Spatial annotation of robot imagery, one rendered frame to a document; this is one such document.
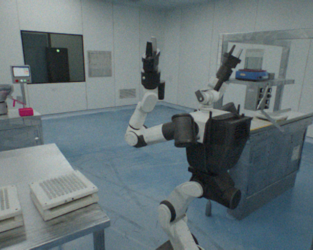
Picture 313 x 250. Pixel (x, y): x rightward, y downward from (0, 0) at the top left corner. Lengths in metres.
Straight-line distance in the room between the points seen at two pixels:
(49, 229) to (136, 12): 6.96
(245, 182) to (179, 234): 1.00
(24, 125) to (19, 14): 3.34
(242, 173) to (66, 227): 1.76
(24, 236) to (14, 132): 2.61
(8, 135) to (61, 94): 3.22
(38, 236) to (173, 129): 0.70
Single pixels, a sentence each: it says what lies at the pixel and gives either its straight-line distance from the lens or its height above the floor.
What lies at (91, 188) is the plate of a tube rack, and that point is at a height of 0.96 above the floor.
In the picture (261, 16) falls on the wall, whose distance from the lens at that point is 6.09.
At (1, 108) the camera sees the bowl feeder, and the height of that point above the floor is 0.85.
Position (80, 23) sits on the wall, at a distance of 6.86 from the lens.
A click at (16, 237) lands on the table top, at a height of 0.89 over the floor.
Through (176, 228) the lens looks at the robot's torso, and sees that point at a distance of 1.74.
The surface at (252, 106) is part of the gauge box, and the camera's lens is 2.13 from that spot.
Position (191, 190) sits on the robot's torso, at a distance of 1.44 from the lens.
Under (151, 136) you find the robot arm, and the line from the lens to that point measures 1.23.
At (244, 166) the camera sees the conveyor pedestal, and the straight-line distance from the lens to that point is 2.46.
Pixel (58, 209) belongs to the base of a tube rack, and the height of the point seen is 0.91.
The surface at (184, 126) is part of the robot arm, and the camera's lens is 1.14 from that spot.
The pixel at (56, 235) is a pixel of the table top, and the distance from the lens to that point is 1.12.
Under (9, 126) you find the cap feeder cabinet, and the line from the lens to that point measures 3.65.
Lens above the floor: 1.57
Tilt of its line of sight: 16 degrees down
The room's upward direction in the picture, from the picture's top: 2 degrees clockwise
